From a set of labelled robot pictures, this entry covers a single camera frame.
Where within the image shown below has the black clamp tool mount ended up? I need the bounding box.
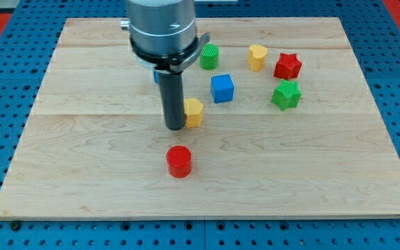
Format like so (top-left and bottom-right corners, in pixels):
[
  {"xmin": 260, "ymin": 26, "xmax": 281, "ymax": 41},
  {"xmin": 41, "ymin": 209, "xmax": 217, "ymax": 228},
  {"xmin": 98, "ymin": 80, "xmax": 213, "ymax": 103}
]
[{"xmin": 130, "ymin": 32, "xmax": 210, "ymax": 74}]

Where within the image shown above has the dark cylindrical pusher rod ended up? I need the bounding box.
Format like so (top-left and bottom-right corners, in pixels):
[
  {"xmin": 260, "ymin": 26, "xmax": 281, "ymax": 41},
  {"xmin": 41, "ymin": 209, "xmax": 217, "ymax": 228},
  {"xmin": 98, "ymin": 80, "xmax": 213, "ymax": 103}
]
[{"xmin": 158, "ymin": 72, "xmax": 185, "ymax": 131}]

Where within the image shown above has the red cylinder block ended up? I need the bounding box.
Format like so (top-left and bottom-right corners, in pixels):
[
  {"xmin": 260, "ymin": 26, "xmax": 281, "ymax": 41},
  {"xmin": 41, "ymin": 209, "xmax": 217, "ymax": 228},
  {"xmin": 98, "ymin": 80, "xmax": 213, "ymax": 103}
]
[{"xmin": 166, "ymin": 145, "xmax": 192, "ymax": 178}]

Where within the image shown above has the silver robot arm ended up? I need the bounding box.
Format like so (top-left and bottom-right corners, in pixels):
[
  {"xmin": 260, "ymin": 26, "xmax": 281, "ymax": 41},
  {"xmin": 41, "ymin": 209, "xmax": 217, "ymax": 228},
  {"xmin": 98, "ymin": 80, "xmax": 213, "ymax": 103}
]
[{"xmin": 121, "ymin": 0, "xmax": 210, "ymax": 131}]

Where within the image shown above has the yellow hexagon block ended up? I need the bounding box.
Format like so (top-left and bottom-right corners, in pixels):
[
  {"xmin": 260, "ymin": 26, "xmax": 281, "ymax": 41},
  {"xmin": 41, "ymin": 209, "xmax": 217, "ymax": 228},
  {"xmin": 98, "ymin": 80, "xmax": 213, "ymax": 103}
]
[{"xmin": 183, "ymin": 98, "xmax": 204, "ymax": 128}]

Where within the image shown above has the blue block behind rod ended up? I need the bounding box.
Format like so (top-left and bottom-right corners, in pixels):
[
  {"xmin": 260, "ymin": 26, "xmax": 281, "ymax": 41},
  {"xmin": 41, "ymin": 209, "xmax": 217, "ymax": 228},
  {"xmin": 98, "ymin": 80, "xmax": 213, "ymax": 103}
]
[{"xmin": 153, "ymin": 71, "xmax": 159, "ymax": 84}]

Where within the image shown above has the green cylinder block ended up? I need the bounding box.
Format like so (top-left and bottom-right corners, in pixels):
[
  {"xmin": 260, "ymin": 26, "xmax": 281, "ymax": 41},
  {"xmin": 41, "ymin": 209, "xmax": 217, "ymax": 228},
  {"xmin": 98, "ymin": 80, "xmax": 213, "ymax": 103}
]
[{"xmin": 199, "ymin": 43, "xmax": 219, "ymax": 70}]

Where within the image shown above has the blue cube block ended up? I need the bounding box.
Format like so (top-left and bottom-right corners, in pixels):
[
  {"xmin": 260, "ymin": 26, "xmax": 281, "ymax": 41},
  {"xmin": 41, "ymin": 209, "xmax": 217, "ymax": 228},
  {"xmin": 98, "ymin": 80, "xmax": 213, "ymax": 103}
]
[{"xmin": 210, "ymin": 74, "xmax": 235, "ymax": 103}]

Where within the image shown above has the yellow heart block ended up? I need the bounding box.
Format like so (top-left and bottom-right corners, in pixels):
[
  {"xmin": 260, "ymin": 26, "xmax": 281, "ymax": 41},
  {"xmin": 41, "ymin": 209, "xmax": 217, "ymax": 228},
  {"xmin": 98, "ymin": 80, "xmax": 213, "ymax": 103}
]
[{"xmin": 248, "ymin": 44, "xmax": 268, "ymax": 72}]

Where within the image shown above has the wooden board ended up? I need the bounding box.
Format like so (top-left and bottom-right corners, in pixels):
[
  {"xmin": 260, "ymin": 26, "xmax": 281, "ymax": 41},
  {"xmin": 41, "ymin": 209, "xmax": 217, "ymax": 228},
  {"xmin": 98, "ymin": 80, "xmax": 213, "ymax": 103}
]
[{"xmin": 0, "ymin": 17, "xmax": 400, "ymax": 221}]

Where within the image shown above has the green star block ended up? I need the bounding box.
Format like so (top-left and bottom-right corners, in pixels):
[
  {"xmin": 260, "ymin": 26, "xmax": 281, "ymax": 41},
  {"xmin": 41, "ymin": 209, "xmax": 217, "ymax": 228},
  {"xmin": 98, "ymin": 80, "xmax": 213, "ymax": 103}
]
[{"xmin": 271, "ymin": 79, "xmax": 301, "ymax": 111}]

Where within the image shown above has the red star block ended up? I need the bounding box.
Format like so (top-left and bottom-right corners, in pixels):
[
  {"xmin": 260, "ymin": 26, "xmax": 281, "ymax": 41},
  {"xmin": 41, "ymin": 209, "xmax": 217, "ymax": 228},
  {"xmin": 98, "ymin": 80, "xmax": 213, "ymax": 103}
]
[{"xmin": 273, "ymin": 53, "xmax": 302, "ymax": 80}]

